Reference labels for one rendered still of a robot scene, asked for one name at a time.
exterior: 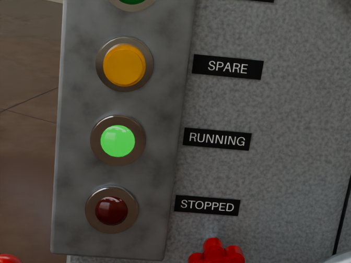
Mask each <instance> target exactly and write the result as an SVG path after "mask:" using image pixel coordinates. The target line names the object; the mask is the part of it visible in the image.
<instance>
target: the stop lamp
mask: <svg viewBox="0 0 351 263"><path fill-rule="evenodd" d="M95 214H96V217H97V219H98V220H99V221H100V222H101V223H103V224H105V225H118V224H120V223H122V222H123V221H124V220H125V219H126V217H127V214H128V208H127V205H126V203H125V202H124V201H123V200H122V199H120V198H118V197H113V196H110V197H105V198H103V199H101V200H100V201H99V202H98V203H97V205H96V208H95Z"/></svg>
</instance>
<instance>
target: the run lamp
mask: <svg viewBox="0 0 351 263"><path fill-rule="evenodd" d="M100 140H101V146H102V148H103V150H104V151H105V152H106V153H107V154H109V155H110V156H113V157H123V156H125V155H127V154H129V153H130V152H131V151H132V149H133V148H134V145H135V138H134V135H133V133H132V132H131V130H129V129H128V128H127V127H125V126H121V125H114V126H111V127H109V128H107V129H106V130H105V131H104V132H103V134H102V135H101V139H100Z"/></svg>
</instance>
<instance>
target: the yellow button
mask: <svg viewBox="0 0 351 263"><path fill-rule="evenodd" d="M145 69H146V63H145V59H144V56H143V54H142V53H141V52H140V51H139V50H138V49H137V48H135V47H133V46H131V45H127V44H122V45H117V46H115V47H113V48H112V49H111V50H110V51H109V52H108V53H107V54H106V56H105V58H104V62H103V70H104V73H105V75H106V77H107V78H108V79H109V80H110V81H111V82H112V83H113V84H115V85H118V86H122V87H128V86H132V85H134V84H136V83H137V82H139V81H140V80H141V79H142V77H143V75H144V73H145Z"/></svg>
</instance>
